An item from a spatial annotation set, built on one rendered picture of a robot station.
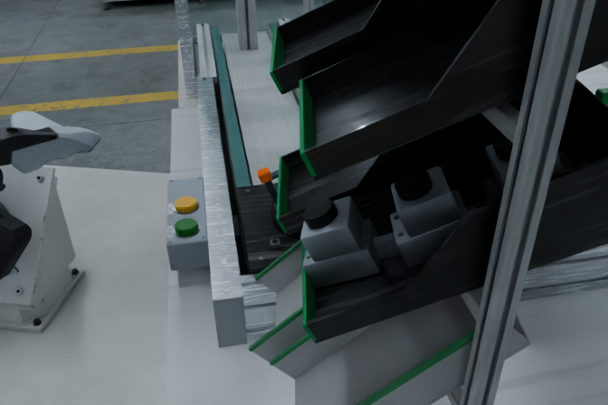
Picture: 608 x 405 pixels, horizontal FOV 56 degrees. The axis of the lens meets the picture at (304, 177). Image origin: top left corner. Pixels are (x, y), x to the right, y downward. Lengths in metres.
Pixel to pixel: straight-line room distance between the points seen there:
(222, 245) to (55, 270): 0.28
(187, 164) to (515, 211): 1.09
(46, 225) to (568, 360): 0.84
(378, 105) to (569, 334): 0.67
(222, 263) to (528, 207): 0.63
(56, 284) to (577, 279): 0.88
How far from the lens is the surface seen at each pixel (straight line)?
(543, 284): 1.06
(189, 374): 0.92
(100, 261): 1.15
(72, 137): 0.52
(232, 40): 2.07
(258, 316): 0.91
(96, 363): 0.97
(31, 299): 1.00
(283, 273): 0.80
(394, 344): 0.62
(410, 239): 0.49
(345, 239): 0.49
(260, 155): 1.31
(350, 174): 0.64
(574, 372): 0.98
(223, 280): 0.90
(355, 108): 0.45
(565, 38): 0.35
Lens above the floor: 1.56
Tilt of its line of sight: 32 degrees down
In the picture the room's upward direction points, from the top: 1 degrees counter-clockwise
